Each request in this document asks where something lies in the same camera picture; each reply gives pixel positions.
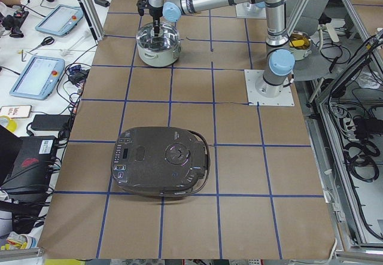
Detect grey office chair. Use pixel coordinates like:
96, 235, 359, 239
287, 0, 329, 81

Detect glass pot lid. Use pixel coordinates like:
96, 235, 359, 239
136, 21, 180, 52

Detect pale green cooking pot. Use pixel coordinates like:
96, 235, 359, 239
136, 20, 183, 68

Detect near blue teach pendant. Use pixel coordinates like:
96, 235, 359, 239
10, 55, 65, 100

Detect black power adapter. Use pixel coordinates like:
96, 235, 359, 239
31, 114, 69, 131

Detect dark rice cooker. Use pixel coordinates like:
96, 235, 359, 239
111, 126, 211, 197

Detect blue teach pendant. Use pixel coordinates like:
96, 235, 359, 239
10, 55, 65, 100
35, 4, 84, 36

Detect aluminium frame post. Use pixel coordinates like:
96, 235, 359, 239
77, 0, 104, 41

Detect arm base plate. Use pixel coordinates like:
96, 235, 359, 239
235, 2, 266, 19
244, 69, 294, 106

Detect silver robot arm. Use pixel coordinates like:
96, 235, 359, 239
145, 0, 294, 98
247, 2, 266, 11

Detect yellow tape roll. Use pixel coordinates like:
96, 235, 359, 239
0, 116, 17, 133

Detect scissors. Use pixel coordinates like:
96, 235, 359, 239
30, 36, 55, 52

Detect far blue teach pendant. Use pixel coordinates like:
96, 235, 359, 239
35, 4, 84, 36

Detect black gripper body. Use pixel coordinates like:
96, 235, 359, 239
148, 5, 162, 18

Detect steel bowl on chair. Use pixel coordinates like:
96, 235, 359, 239
289, 31, 312, 61

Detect black computer box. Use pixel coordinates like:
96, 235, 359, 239
1, 136, 58, 195

